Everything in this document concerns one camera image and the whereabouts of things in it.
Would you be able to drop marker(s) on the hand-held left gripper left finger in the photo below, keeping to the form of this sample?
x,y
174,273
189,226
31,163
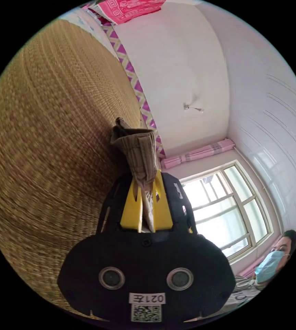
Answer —
x,y
132,211

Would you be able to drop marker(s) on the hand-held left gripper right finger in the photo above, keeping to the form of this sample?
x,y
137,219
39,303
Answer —
x,y
161,214

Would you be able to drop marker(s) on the light brown pants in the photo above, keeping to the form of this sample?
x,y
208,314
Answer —
x,y
137,152

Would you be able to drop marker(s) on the window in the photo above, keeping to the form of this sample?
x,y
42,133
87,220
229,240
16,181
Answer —
x,y
227,208

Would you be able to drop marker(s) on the pink curtain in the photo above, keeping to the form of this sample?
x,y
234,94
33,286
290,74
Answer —
x,y
197,153

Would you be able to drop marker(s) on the bed with woven mat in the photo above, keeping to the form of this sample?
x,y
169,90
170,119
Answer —
x,y
50,144

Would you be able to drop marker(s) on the person's body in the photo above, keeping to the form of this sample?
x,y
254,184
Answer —
x,y
269,268

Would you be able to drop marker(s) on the pink patterned cloth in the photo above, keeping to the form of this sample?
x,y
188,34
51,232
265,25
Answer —
x,y
127,9

